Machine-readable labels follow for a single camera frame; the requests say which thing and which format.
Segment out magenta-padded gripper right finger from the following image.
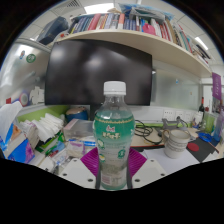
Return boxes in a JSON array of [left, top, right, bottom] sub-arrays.
[[127, 147, 168, 190]]

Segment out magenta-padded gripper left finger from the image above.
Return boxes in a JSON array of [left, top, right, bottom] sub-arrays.
[[59, 147, 100, 190]]

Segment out green-labelled clear drink bottle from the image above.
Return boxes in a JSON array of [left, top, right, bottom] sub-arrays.
[[92, 80, 136, 192]]

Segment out translucent purple water bottle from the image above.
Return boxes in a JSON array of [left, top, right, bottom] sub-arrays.
[[215, 111, 224, 141]]

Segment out clear plastic box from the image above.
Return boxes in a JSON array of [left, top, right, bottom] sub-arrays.
[[63, 118, 95, 141]]

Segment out flat round red coaster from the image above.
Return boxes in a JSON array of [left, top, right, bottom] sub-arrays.
[[186, 142, 200, 154]]

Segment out grey metal laptop stand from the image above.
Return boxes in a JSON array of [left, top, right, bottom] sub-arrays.
[[159, 116, 191, 138]]

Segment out stack of white napkins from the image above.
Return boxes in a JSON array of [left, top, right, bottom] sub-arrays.
[[19, 113, 65, 143]]

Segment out round blue tin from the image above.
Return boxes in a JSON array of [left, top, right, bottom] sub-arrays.
[[65, 106, 90, 123]]

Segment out blue tissue box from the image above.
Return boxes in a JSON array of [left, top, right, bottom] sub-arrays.
[[0, 101, 36, 164]]

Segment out black computer monitor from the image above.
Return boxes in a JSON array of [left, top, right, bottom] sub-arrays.
[[44, 39, 154, 108]]

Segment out purple hanging banner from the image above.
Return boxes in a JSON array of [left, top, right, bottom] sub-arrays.
[[211, 72, 223, 101]]

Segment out ceiling lights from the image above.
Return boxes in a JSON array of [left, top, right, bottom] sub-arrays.
[[28, 2, 209, 51]]

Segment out black cables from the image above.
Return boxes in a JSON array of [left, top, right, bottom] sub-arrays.
[[133, 119, 164, 146]]

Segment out white wall power sockets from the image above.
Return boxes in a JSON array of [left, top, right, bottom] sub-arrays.
[[162, 109, 194, 123]]

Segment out coiled blue cable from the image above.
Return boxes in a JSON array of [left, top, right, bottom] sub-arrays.
[[199, 131, 214, 144]]

